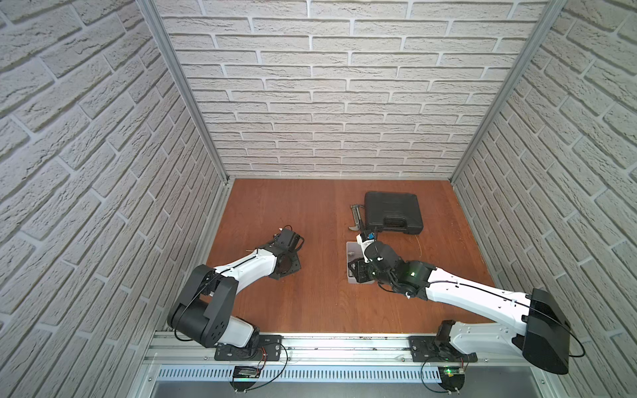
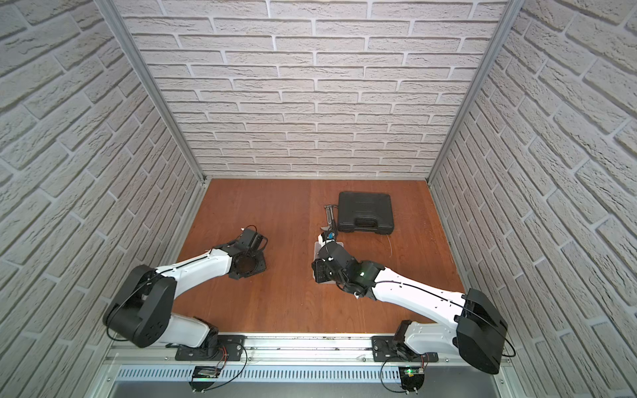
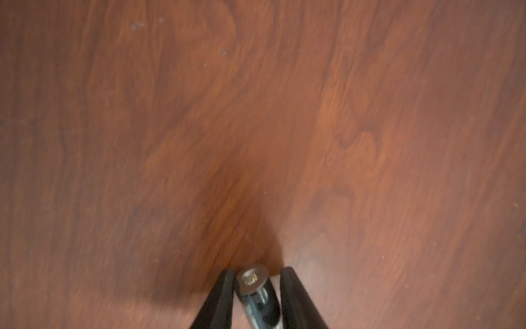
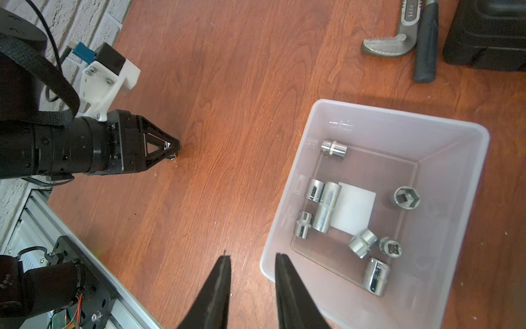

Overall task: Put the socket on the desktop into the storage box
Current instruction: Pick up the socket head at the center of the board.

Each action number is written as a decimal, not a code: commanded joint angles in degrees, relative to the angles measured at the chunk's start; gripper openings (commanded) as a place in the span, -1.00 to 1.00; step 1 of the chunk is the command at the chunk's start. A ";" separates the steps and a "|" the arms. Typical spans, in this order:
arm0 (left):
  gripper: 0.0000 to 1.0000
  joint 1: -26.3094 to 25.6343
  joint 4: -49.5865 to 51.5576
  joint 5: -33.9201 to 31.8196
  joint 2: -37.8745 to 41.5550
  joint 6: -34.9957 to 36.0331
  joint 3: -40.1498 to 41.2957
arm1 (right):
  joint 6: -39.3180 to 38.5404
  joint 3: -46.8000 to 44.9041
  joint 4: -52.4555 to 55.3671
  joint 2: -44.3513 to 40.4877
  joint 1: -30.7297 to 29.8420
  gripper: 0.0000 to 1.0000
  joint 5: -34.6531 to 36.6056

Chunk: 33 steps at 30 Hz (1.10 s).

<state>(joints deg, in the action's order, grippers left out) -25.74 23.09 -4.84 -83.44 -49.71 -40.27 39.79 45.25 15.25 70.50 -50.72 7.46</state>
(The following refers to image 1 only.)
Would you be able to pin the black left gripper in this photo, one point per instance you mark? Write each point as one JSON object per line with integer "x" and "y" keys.
{"x": 292, "y": 238}

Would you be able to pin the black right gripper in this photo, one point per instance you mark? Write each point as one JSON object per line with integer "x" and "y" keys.
{"x": 357, "y": 269}

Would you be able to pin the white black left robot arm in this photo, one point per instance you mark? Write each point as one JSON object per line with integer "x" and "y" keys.
{"x": 202, "y": 311}

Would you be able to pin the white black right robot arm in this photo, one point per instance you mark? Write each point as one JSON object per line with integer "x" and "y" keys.
{"x": 530, "y": 325}

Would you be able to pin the translucent white storage box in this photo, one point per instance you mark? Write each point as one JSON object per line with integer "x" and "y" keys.
{"x": 358, "y": 266}

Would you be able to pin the black plastic tool case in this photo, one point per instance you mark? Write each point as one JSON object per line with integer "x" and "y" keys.
{"x": 393, "y": 212}

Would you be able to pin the grey metal pipe wrench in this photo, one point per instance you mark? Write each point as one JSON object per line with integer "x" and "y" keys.
{"x": 359, "y": 224}

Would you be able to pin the right small circuit board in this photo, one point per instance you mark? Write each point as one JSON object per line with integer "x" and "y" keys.
{"x": 452, "y": 379}

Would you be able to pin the small circuit board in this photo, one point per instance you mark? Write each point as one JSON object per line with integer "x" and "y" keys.
{"x": 452, "y": 379}
{"x": 244, "y": 378}

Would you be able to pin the left small circuit board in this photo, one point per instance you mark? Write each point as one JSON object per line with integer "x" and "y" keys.
{"x": 244, "y": 378}

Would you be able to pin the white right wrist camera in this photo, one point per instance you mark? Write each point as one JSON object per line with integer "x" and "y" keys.
{"x": 368, "y": 244}

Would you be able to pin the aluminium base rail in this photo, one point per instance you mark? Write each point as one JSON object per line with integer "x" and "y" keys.
{"x": 348, "y": 349}

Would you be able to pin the white slotted cable duct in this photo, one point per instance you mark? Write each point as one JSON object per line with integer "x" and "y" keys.
{"x": 299, "y": 373}

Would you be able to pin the aluminium left corner post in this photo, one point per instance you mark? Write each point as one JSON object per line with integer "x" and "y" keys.
{"x": 166, "y": 48}

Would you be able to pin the aluminium corner post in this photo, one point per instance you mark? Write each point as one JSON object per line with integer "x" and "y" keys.
{"x": 166, "y": 48}
{"x": 538, "y": 35}

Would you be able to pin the aluminium right corner post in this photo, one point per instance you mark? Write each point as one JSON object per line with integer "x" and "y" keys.
{"x": 538, "y": 35}

